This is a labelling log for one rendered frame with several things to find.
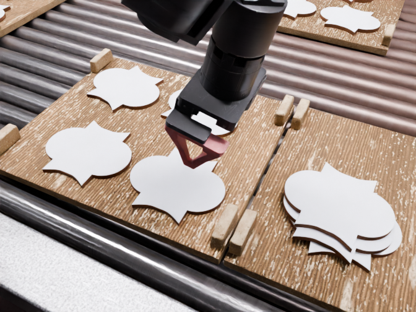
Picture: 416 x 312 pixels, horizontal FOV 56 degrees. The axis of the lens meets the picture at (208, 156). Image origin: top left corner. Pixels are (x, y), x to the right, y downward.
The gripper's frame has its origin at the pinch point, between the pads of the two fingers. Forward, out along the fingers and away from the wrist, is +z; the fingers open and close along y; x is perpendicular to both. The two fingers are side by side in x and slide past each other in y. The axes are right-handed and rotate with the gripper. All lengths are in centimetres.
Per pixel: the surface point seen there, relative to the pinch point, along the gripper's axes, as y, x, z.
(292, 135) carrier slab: -17.1, 10.8, 9.5
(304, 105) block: -22.5, 10.4, 7.0
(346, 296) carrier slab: 7.7, 23.6, 5.6
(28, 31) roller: -30, -55, 29
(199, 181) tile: -0.9, 0.9, 10.8
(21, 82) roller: -13, -43, 26
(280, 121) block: -18.5, 8.0, 8.9
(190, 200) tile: 3.0, 1.3, 10.6
